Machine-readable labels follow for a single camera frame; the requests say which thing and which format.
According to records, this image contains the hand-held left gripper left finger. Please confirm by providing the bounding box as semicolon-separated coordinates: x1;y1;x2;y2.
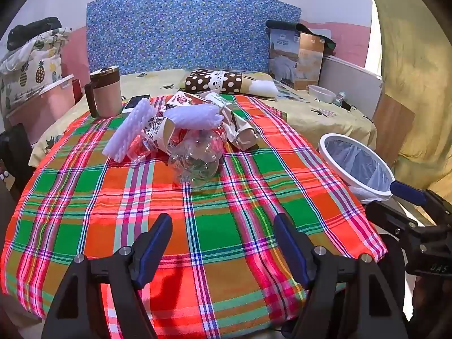
42;213;173;339

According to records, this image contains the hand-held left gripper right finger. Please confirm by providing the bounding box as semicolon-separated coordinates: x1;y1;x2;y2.
273;213;410;339

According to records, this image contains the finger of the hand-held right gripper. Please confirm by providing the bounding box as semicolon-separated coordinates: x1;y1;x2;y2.
365;201;421;246
390;180;452;227

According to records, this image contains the white trash bin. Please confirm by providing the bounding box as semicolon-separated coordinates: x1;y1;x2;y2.
318;133;395;203

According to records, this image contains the crushed clear plastic bottle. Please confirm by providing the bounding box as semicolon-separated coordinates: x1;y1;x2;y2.
167;127;227;191

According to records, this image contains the clear plastic cup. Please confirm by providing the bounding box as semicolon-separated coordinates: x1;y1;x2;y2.
126;136;159;166

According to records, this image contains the long white foam net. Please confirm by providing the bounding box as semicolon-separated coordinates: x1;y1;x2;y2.
102;99;158;163

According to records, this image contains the patterned paper cup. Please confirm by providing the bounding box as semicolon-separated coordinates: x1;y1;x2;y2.
143;116;184;153

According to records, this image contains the crushed beige paper cup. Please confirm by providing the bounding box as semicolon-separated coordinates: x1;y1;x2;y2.
222;104;261;151

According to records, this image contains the short white foam net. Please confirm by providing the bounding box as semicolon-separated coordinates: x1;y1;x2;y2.
164;103;225;129

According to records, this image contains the large printed carton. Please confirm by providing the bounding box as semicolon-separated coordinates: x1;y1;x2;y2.
165;91;207;108

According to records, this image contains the small white carton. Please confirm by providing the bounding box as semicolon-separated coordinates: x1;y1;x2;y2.
205;92;234;112

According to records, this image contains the clear plastic bin liner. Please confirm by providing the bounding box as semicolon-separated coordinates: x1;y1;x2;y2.
324;138;391;189

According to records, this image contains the wooden board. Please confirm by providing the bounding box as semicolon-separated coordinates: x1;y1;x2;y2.
372;94;416;165

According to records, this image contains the plaid tablecloth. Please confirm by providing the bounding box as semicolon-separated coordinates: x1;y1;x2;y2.
0;94;389;339

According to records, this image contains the yellow printed bedsheet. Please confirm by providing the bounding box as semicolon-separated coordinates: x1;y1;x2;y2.
28;69;378;170

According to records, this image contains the white cabinet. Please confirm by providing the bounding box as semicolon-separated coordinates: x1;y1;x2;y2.
320;55;384;119

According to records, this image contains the white bowl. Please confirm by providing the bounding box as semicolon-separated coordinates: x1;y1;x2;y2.
307;85;337;104

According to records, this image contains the yellow curtain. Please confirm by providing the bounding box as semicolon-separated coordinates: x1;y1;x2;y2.
362;0;452;191

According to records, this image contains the white smartphone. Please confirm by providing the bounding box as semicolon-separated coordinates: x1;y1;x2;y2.
122;94;152;114

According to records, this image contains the spotted cloth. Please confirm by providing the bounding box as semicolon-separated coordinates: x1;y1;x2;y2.
273;78;311;102

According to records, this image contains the brown and pink mug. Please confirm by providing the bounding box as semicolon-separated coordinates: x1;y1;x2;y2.
84;65;123;118

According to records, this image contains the brown polka dot pillow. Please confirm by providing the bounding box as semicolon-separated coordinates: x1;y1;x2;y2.
178;69;279;99

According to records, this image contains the printed quilt package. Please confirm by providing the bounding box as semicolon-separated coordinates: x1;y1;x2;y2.
266;19;338;90

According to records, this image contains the pink storage box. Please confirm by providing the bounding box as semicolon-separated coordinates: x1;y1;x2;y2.
5;74;76;145

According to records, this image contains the pineapple print quilt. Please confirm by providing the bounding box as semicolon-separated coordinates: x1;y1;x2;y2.
0;27;73;112

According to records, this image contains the blue floral headboard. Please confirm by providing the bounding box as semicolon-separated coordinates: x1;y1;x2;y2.
86;0;302;76

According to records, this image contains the black cloth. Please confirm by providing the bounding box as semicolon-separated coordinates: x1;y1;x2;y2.
7;18;62;52

